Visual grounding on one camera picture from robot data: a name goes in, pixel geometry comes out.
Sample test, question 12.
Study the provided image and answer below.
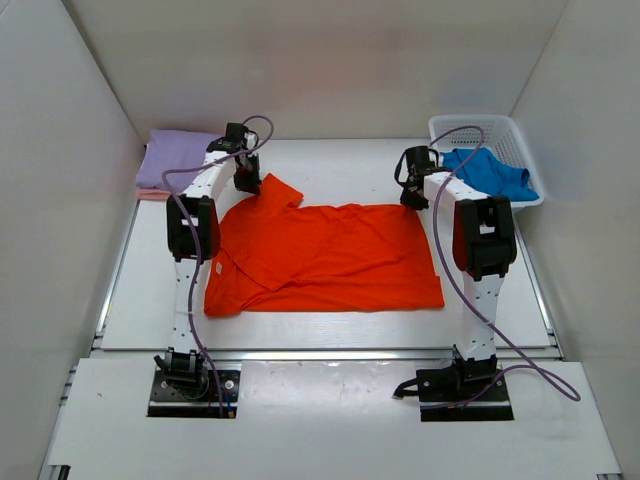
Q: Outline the orange t-shirt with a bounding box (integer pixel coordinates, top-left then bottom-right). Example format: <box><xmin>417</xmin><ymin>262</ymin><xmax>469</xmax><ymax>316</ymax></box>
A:
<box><xmin>204</xmin><ymin>174</ymin><xmax>445</xmax><ymax>318</ymax></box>

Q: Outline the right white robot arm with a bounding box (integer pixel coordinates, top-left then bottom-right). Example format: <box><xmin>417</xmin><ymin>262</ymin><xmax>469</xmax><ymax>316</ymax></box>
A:
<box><xmin>394</xmin><ymin>145</ymin><xmax>517</xmax><ymax>401</ymax></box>

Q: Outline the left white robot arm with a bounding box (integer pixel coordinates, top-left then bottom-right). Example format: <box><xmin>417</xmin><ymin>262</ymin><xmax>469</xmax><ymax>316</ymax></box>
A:
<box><xmin>156</xmin><ymin>121</ymin><xmax>261</xmax><ymax>403</ymax></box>

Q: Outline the blue t-shirt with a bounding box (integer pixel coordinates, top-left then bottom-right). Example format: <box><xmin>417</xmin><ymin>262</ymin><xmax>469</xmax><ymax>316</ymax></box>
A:
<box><xmin>442</xmin><ymin>147</ymin><xmax>539</xmax><ymax>202</ymax></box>

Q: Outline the folded purple t-shirt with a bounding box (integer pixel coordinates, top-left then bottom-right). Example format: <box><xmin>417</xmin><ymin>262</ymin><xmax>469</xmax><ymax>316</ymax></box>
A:
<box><xmin>135</xmin><ymin>129</ymin><xmax>221</xmax><ymax>190</ymax></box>

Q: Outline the white plastic basket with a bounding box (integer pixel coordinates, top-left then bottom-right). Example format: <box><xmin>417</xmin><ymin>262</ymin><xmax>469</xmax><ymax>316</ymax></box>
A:
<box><xmin>428</xmin><ymin>114</ymin><xmax>545</xmax><ymax>211</ymax></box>

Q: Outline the folded pink t-shirt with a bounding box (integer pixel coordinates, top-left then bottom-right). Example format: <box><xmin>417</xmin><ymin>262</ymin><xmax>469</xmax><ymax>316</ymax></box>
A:
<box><xmin>136</xmin><ymin>188</ymin><xmax>171</xmax><ymax>201</ymax></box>

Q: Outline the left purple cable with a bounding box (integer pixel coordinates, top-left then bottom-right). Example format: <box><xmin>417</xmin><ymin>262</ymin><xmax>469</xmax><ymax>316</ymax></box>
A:
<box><xmin>160</xmin><ymin>115</ymin><xmax>275</xmax><ymax>419</ymax></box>

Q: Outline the purple cable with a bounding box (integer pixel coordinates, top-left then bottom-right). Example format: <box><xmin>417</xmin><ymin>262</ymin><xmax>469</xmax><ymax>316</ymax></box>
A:
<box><xmin>160</xmin><ymin>115</ymin><xmax>275</xmax><ymax>419</ymax></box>
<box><xmin>427</xmin><ymin>125</ymin><xmax>582</xmax><ymax>403</ymax></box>

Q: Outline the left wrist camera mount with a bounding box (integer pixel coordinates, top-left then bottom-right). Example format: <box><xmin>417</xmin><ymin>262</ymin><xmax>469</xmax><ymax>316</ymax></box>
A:
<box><xmin>246</xmin><ymin>131</ymin><xmax>260</xmax><ymax>148</ymax></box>

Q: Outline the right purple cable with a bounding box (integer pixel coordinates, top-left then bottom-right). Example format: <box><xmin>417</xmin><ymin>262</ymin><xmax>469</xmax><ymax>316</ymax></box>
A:
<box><xmin>427</xmin><ymin>125</ymin><xmax>582</xmax><ymax>403</ymax></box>

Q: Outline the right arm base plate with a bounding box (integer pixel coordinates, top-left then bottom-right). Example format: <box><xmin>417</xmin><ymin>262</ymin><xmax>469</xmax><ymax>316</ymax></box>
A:
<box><xmin>393</xmin><ymin>356</ymin><xmax>515</xmax><ymax>422</ymax></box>

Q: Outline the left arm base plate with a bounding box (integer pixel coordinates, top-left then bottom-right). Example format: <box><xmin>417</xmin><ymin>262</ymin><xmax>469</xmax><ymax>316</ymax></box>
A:
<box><xmin>147</xmin><ymin>364</ymin><xmax>241</xmax><ymax>419</ymax></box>

